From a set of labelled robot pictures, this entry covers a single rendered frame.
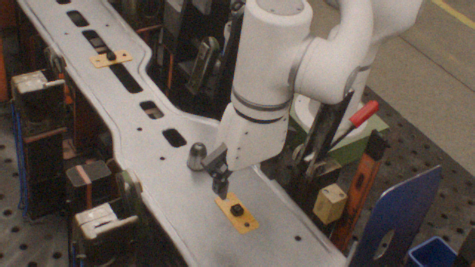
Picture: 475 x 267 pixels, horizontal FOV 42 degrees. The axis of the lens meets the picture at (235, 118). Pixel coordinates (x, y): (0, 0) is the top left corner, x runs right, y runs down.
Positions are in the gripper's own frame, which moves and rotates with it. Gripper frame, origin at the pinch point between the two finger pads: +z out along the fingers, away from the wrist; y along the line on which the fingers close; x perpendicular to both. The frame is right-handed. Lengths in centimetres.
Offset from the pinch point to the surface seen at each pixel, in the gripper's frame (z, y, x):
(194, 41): 6.0, -17.7, -43.0
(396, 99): 111, -174, -90
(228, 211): 7.4, 1.4, -0.5
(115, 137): 7.9, 9.8, -24.9
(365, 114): -5.4, -23.5, 0.8
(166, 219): 7.7, 10.9, -4.1
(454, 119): 111, -190, -66
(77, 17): 9, -1, -66
